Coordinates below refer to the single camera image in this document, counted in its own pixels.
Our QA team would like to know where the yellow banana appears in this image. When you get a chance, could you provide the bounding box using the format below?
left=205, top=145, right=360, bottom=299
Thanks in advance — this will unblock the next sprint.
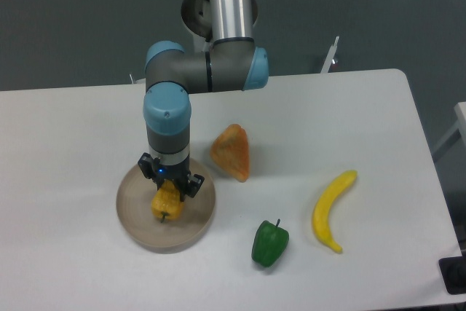
left=311, top=170, right=358, bottom=253

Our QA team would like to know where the black device at table edge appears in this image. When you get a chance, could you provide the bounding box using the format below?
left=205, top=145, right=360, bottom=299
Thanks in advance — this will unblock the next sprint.
left=438, top=256, right=465, bottom=295

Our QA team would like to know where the white frame strut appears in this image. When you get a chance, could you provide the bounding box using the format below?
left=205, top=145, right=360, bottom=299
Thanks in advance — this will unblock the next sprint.
left=320, top=36, right=339, bottom=74

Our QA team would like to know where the white furniture at right edge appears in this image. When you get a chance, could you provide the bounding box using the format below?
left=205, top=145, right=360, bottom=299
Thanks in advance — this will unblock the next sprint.
left=431, top=101, right=465, bottom=162

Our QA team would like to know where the orange triangular bread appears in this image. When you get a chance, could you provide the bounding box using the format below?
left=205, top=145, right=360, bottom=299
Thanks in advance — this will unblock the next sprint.
left=210, top=124, right=250, bottom=182

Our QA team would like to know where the beige round plate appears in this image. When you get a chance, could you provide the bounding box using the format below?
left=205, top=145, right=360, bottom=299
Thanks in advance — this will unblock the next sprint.
left=116, top=159, right=216, bottom=253

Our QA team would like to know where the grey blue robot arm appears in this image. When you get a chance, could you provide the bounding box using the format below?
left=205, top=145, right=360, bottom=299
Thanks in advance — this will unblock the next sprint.
left=138, top=0, right=269, bottom=200

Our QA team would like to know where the yellow bell pepper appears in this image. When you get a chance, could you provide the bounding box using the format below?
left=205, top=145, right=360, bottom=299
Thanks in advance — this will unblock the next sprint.
left=151, top=180, right=184, bottom=223

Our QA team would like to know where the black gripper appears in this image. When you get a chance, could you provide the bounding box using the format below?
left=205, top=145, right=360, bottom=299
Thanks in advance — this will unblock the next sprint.
left=138, top=153, right=205, bottom=202

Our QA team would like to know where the green bell pepper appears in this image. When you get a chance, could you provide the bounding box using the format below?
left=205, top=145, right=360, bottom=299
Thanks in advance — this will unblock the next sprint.
left=251, top=219, right=290, bottom=268

